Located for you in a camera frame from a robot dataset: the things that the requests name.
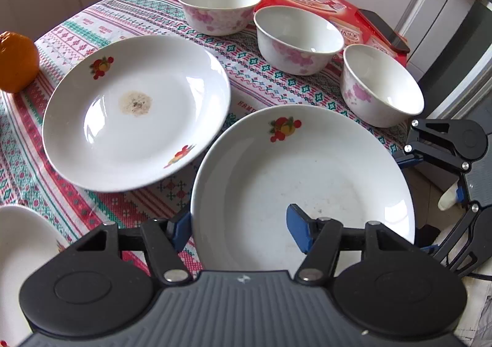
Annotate grey appliance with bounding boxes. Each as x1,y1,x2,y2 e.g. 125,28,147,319
417,0,492,121

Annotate orange citrus fruit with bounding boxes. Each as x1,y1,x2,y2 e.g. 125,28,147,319
0,31,41,94

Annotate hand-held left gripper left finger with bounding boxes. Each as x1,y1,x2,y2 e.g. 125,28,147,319
75,211,196,287

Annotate white fruit-print plate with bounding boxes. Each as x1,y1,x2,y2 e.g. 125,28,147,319
0,205,70,347
190,105,416,273

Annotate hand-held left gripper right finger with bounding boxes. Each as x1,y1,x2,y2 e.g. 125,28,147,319
286,203,419,287

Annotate white plate with brown stain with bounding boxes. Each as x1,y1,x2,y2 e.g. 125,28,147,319
42,34,231,193

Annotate black smartphone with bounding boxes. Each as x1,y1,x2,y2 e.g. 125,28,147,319
357,9,411,53

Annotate person's right hand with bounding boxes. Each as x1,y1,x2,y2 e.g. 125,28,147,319
438,182,466,211

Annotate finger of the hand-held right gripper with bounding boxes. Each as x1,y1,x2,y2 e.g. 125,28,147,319
392,118,471,179
423,203,485,278

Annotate white pink-flower bowl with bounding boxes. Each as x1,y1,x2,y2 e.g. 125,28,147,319
177,0,263,36
342,44,425,128
254,6,345,76

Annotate patterned red green tablecloth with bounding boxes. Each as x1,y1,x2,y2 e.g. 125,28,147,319
0,0,414,278

